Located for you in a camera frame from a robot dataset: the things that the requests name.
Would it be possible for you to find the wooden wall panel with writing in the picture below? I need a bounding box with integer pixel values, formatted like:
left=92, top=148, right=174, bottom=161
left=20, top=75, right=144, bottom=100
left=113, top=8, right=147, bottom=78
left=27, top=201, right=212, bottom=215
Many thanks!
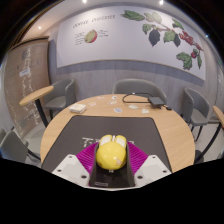
left=3, top=39, right=51, bottom=138

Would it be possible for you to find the black box device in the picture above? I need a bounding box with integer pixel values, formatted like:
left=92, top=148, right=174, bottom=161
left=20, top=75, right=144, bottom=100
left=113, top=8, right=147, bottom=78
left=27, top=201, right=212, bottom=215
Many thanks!
left=147, top=96, right=166, bottom=109

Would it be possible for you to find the yellow computer mouse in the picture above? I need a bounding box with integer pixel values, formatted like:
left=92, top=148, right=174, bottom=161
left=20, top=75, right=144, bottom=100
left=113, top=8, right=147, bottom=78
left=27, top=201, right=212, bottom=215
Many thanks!
left=95, top=134, right=128, bottom=172

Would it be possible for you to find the small white box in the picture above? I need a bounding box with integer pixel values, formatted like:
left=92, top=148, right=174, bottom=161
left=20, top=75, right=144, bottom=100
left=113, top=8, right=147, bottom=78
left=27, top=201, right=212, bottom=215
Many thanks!
left=68, top=103, right=88, bottom=114

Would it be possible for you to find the grey armchair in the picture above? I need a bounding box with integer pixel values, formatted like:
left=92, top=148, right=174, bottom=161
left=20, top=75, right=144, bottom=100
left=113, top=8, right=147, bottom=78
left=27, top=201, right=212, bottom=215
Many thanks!
left=112, top=78, right=168, bottom=105
left=0, top=128, right=42, bottom=164
left=180, top=87, right=212, bottom=143
left=43, top=78, right=77, bottom=119

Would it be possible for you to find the small wooden side table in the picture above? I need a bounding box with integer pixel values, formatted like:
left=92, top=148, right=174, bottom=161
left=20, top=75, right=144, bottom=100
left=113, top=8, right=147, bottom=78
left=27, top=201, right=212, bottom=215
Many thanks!
left=18, top=85, right=55, bottom=128

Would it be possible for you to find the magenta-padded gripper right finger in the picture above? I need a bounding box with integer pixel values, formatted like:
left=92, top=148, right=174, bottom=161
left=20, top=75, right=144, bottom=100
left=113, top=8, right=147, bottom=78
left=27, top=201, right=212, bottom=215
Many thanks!
left=124, top=140, right=173, bottom=188

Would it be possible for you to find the black mouse pad white print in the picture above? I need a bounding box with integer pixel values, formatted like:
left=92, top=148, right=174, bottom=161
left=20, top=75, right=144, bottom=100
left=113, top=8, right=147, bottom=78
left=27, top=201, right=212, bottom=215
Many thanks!
left=41, top=114, right=173, bottom=174

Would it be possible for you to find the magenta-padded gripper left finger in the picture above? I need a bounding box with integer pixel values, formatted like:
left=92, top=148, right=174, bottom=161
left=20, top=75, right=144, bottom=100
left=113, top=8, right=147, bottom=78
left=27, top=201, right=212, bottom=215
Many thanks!
left=52, top=141, right=101, bottom=188

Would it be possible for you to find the black cable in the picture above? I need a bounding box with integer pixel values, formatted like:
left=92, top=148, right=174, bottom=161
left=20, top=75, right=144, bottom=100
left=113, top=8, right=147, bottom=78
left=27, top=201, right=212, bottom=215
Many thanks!
left=121, top=92, right=154, bottom=104

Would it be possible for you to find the wall mural with plant print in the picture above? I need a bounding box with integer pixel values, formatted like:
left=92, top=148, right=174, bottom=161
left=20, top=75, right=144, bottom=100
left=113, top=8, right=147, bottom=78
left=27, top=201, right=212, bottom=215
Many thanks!
left=55, top=4, right=207, bottom=81

